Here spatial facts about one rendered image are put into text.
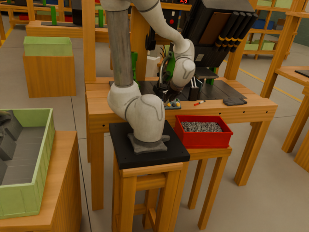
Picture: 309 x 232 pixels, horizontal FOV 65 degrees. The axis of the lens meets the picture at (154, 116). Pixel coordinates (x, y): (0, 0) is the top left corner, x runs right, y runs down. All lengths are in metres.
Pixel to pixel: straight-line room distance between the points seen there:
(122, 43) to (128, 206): 0.85
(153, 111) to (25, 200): 0.65
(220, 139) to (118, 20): 0.90
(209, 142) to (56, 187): 0.89
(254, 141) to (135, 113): 1.36
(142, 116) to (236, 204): 1.51
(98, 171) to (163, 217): 0.60
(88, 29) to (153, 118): 1.07
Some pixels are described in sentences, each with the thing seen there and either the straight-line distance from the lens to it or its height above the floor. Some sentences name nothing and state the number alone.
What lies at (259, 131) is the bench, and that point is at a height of 0.65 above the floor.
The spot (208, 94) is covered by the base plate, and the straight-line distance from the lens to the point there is 2.07.
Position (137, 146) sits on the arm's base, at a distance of 1.27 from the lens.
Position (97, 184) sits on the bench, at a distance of 1.95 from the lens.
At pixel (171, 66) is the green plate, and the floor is 1.13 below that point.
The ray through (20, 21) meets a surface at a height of 0.23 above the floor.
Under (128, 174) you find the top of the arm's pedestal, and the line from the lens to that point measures 1.23.
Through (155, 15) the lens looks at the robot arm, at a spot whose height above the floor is 1.55.
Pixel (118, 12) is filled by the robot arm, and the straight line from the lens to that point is 1.15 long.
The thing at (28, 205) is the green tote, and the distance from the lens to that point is 1.12.
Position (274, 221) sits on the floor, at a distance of 2.47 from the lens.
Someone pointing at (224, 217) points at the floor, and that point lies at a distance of 2.28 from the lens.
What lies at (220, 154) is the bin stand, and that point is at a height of 0.76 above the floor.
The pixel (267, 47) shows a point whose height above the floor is 0.34.
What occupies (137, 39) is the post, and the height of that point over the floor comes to 1.24.
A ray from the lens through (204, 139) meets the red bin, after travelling 1.50.
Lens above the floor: 1.66
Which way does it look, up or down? 29 degrees down
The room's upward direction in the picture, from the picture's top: 7 degrees clockwise
